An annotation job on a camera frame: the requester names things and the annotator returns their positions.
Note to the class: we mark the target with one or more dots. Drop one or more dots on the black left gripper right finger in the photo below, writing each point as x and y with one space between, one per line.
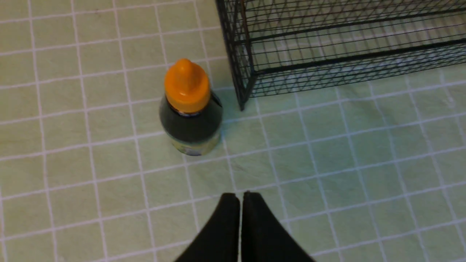
263 238

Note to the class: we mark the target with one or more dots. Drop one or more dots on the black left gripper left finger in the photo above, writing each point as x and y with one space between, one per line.
218 240

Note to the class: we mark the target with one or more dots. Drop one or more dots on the orange-capped dark sauce bottle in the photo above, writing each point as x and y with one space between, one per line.
190 112

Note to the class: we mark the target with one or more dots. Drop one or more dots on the green checkered tablecloth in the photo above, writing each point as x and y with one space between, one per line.
364 172

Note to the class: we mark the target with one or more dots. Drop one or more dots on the black wire mesh shelf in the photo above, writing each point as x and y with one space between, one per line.
284 46

